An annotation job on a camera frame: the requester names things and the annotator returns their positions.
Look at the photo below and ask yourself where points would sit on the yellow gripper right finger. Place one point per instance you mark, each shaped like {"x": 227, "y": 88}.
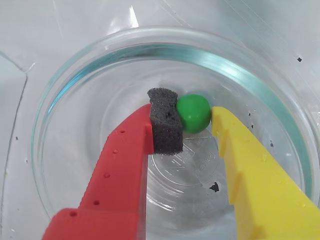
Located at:
{"x": 262, "y": 190}

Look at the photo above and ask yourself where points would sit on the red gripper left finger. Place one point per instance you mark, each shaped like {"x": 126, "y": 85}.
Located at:
{"x": 117, "y": 180}

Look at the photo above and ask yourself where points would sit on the green candy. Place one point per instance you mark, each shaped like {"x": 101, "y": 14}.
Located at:
{"x": 193, "y": 113}

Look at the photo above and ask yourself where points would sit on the glass bowl with green candies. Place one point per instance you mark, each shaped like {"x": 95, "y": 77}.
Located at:
{"x": 75, "y": 100}

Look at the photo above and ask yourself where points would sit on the white table cover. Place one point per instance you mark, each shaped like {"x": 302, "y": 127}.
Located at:
{"x": 30, "y": 37}

